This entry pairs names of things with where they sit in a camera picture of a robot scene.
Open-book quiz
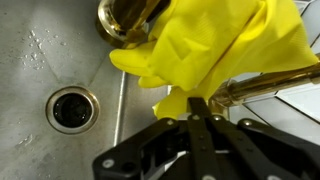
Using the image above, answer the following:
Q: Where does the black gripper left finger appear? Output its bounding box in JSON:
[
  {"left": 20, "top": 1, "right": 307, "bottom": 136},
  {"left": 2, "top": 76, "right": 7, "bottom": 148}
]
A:
[{"left": 92, "top": 118, "right": 179, "bottom": 180}]

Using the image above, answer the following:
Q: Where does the gold spring kitchen faucet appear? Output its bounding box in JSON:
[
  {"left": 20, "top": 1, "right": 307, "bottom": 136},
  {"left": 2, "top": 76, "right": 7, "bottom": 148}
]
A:
[{"left": 95, "top": 0, "right": 320, "bottom": 116}]

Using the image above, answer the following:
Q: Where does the sink drain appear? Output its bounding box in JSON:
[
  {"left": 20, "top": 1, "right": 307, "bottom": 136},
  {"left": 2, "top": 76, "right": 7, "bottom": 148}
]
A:
[{"left": 45, "top": 86, "right": 100, "bottom": 135}]

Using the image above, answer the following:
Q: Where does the stainless steel sink basin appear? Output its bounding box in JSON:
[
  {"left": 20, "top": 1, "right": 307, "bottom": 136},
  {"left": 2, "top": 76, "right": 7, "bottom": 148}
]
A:
[{"left": 0, "top": 0, "right": 168, "bottom": 180}]

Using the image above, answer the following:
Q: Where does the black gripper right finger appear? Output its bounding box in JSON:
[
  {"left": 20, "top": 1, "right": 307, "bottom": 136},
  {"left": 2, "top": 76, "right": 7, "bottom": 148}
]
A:
[{"left": 208, "top": 116, "right": 320, "bottom": 180}]

